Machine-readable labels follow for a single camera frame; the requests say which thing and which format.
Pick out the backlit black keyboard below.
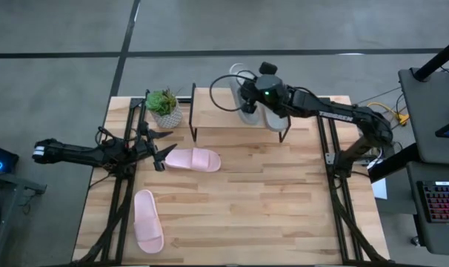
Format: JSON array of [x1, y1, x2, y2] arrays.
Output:
[[416, 180, 449, 224]]

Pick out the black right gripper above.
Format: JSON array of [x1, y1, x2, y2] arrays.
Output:
[[240, 73, 289, 114]]

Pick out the black right arm cable loop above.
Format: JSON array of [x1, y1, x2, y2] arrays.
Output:
[[209, 73, 257, 113]]

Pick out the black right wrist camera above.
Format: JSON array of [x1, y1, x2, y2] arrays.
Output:
[[258, 62, 279, 76]]

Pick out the pink slide sandal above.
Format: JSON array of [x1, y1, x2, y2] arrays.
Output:
[[133, 189, 165, 255], [164, 147, 222, 173]]

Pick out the green succulent plant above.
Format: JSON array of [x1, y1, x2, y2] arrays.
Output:
[[145, 88, 181, 116]]

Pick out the yellow cable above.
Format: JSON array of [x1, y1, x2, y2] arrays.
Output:
[[364, 102, 410, 127]]

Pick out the dark metal cart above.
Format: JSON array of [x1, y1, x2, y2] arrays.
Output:
[[0, 166, 47, 267]]

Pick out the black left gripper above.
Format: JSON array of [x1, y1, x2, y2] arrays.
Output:
[[130, 120, 178, 173]]

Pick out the triangle patterned plant pot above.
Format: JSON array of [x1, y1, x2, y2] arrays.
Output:
[[150, 102, 184, 130]]

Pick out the grey desk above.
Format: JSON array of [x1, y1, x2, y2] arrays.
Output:
[[397, 67, 449, 166], [405, 162, 449, 257]]

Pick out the black computer with blue light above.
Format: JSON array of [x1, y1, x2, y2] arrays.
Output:
[[0, 142, 20, 174]]

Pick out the wooden shelf with black frame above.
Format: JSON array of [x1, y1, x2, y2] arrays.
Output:
[[188, 83, 292, 143]]

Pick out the white paper sheet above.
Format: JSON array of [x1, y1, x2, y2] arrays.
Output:
[[370, 177, 388, 200]]

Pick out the black pole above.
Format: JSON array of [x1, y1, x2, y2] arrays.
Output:
[[411, 35, 449, 82]]

